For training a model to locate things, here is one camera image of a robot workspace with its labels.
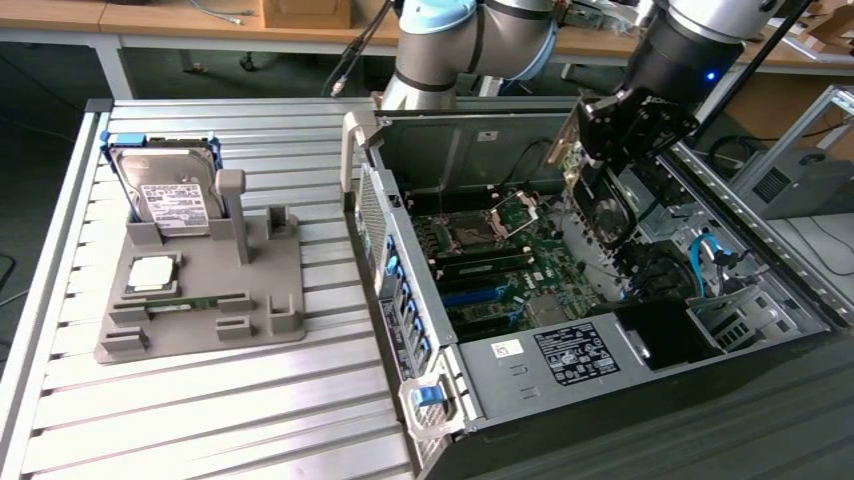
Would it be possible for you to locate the brown cardboard packaging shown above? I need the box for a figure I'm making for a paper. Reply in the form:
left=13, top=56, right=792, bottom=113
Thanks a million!
left=803, top=4, right=854, bottom=56

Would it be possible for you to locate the black cable coil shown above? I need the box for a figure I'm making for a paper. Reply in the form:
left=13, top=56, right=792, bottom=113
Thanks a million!
left=705, top=134, right=755, bottom=176

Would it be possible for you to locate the black looped wire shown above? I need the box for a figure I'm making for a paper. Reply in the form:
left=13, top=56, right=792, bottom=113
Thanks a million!
left=500, top=139, right=568, bottom=196

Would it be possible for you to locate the grey floor cable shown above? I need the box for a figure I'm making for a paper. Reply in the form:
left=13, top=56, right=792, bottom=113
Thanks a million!
left=0, top=252, right=32, bottom=309

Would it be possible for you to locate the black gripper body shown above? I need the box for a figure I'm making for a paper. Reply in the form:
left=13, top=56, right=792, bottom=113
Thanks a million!
left=612, top=9, right=747, bottom=111

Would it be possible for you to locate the CPU socket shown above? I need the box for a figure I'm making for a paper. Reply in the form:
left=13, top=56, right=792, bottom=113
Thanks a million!
left=436, top=212, right=501, bottom=251

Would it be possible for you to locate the open black PC case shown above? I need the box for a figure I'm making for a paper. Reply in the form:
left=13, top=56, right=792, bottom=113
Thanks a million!
left=338, top=99, right=854, bottom=480

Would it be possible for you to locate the green motherboard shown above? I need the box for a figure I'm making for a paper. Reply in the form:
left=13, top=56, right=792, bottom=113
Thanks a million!
left=405, top=189, right=601, bottom=341

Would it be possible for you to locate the thin black cable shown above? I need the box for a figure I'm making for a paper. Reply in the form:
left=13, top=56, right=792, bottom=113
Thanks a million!
left=785, top=217, right=854, bottom=276

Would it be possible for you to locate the blue data wire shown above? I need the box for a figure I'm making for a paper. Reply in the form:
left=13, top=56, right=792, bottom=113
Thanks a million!
left=688, top=230, right=735, bottom=304

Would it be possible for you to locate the black tripod pole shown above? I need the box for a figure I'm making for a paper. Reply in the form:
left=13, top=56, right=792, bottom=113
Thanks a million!
left=679, top=0, right=819, bottom=149

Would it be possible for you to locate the grey parts rack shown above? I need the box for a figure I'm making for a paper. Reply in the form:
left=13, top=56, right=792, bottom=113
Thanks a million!
left=92, top=167, right=308, bottom=366

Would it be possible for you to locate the grey desktop tower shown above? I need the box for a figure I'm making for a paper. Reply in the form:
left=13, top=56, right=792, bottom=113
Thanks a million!
left=732, top=147, right=854, bottom=221

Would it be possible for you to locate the grey chipset heatsink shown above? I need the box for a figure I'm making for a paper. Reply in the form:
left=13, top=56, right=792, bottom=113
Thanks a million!
left=529, top=294, right=568, bottom=324

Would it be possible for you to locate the metal disk bay cage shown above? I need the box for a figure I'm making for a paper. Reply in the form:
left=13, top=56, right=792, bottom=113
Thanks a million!
left=559, top=149, right=708, bottom=281

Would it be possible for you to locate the graphics card with fan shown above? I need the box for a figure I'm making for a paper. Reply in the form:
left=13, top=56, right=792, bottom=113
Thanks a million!
left=544, top=102, right=639, bottom=249

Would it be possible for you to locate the grey power supply unit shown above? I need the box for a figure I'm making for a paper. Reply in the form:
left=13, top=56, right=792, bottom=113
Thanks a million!
left=456, top=312, right=652, bottom=421

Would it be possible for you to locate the silver CPU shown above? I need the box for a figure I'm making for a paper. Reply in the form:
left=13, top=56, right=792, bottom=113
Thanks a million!
left=125, top=257, right=180, bottom=291

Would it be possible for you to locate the blue expansion slot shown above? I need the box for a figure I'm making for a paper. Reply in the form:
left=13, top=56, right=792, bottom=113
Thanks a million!
left=439, top=283, right=512, bottom=309

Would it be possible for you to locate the black power wire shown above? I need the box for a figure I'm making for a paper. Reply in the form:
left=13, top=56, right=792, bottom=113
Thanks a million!
left=609, top=239, right=695, bottom=306

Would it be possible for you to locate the silver hard disk drive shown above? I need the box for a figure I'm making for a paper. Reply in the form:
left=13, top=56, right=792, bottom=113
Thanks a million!
left=109, top=142, right=228, bottom=239

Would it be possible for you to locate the grey cable on desk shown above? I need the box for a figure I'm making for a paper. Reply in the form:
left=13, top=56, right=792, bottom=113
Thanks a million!
left=189, top=0, right=258, bottom=24

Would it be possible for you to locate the metal socket cover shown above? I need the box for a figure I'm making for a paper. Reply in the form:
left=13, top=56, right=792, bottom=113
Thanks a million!
left=489, top=192, right=541, bottom=236

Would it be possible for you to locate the black installed RAM stick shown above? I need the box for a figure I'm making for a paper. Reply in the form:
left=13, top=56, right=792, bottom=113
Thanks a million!
left=439, top=257, right=535, bottom=279

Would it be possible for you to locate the metal drive bracket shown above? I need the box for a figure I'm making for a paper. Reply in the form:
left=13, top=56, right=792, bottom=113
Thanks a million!
left=685, top=282, right=832, bottom=356

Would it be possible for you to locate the white side table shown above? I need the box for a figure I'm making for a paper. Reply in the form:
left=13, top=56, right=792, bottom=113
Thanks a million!
left=763, top=212, right=854, bottom=311

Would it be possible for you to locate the grey metal component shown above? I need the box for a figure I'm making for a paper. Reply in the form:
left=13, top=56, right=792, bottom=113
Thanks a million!
left=557, top=0, right=607, bottom=29

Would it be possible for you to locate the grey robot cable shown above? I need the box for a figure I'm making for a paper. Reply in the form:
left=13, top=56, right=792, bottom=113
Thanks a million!
left=328, top=0, right=399, bottom=97

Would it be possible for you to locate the small cardboard box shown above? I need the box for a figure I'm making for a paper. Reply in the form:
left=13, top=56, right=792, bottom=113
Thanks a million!
left=261, top=0, right=353, bottom=29

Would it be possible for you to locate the green RAM stick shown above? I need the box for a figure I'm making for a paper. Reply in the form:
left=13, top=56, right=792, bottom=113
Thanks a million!
left=142, top=295, right=221, bottom=312

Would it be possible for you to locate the aluminium profile frame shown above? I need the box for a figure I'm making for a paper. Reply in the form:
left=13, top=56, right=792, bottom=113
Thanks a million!
left=729, top=84, right=854, bottom=191

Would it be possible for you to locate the long wooden desk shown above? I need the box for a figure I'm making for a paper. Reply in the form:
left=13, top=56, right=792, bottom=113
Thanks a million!
left=0, top=0, right=854, bottom=141

